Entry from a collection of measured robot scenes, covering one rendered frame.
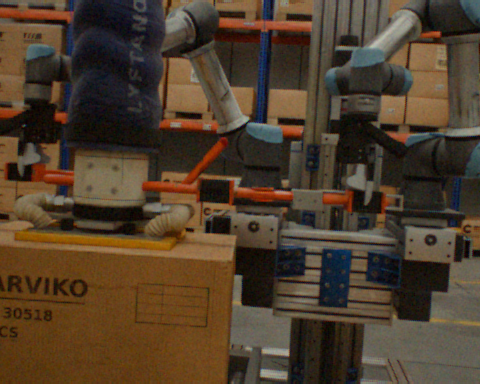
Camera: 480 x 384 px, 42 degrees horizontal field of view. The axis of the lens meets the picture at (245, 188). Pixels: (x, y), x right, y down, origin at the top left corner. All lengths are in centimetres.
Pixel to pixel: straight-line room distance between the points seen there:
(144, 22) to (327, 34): 85
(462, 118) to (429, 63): 694
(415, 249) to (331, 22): 81
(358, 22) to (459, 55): 43
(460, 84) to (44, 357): 128
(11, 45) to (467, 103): 822
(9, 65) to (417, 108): 569
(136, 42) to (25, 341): 68
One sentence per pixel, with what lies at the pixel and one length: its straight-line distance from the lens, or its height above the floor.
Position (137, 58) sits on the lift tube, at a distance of 142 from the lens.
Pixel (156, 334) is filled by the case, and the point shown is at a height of 78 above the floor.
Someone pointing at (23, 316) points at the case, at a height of 80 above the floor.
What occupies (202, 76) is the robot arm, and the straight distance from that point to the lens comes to 200.
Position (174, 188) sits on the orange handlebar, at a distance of 145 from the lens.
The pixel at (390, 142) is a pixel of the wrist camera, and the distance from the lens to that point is 148.
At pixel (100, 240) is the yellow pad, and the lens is 137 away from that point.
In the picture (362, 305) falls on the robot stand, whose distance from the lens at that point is 195.
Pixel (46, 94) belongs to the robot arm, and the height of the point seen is 130.
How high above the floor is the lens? 116
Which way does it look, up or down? 3 degrees down
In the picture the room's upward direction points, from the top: 4 degrees clockwise
